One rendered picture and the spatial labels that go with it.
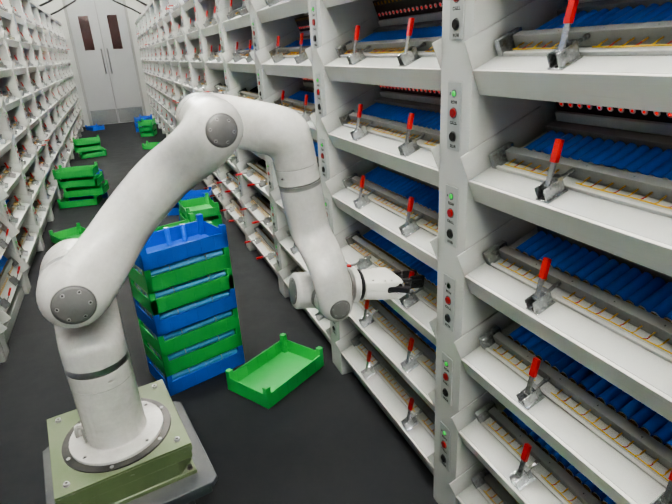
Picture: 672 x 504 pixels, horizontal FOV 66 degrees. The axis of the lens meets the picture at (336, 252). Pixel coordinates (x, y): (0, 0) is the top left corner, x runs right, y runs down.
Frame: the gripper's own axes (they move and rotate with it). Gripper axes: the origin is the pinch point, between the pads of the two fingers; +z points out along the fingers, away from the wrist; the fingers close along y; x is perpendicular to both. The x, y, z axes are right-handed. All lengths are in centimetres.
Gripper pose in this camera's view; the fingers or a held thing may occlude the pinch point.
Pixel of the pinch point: (412, 278)
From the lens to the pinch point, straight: 131.3
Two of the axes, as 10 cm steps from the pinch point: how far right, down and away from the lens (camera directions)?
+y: 3.8, 3.2, -8.7
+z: 9.2, -0.7, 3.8
